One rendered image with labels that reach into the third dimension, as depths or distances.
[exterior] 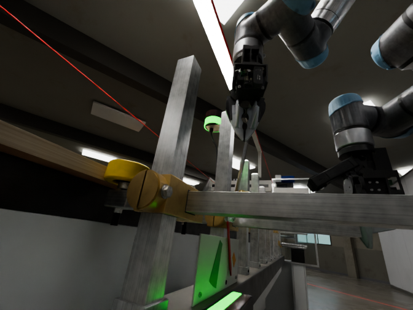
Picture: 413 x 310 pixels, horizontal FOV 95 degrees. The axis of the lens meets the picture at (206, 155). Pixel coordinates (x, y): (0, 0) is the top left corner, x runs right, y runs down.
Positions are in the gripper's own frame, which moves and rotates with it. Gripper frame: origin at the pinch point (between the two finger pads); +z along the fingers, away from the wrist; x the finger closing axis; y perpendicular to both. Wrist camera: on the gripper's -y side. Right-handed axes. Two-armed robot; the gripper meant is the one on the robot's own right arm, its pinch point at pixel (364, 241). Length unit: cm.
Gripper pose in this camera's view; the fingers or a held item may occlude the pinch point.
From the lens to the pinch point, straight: 52.9
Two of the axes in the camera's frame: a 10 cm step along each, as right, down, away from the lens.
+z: -1.0, 9.1, -4.0
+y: 9.2, -0.7, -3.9
